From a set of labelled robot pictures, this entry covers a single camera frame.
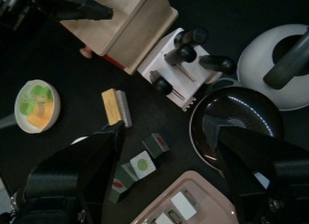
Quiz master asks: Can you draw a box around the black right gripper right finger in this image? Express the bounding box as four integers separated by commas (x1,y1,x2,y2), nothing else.
203,114,309,224

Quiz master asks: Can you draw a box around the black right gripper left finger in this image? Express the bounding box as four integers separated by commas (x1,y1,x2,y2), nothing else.
16,120,127,224

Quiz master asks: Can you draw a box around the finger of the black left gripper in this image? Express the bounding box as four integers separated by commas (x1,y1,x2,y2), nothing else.
52,0,115,23

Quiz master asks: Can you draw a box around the wooden toy toaster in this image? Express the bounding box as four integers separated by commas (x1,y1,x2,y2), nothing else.
59,0,179,76

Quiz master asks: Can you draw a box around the toy sushi piece orange centre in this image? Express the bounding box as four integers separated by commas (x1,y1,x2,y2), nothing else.
107,163,139,204

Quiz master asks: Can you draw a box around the black frying pan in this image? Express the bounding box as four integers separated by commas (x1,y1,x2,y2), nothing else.
189,86,286,172

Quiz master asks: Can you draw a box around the toy sushi piece green centre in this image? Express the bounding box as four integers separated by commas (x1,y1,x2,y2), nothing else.
130,150,158,181

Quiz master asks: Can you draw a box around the pink tray with items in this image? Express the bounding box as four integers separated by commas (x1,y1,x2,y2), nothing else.
130,170,239,224

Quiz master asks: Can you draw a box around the toy sushi piece red centre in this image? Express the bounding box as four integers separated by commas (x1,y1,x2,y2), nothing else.
142,132,171,159

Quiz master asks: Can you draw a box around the white bowl with salad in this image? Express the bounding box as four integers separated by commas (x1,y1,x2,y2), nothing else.
13,79,62,135

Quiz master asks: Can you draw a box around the yellow and grey sponge block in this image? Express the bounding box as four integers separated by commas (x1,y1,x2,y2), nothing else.
100,88,134,128

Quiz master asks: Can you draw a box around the white toy knife block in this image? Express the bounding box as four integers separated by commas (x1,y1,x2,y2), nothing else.
136,27,223,112

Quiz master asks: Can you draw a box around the white round toy kettle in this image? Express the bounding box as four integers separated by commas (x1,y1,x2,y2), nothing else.
235,23,309,112

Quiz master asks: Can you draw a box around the grey utensil handle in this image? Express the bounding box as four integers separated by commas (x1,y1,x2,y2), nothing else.
0,113,19,130

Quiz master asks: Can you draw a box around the black-handled toy knife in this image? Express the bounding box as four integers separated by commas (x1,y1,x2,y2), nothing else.
198,54,238,76
163,43,198,67
148,70,175,96
173,28,210,49

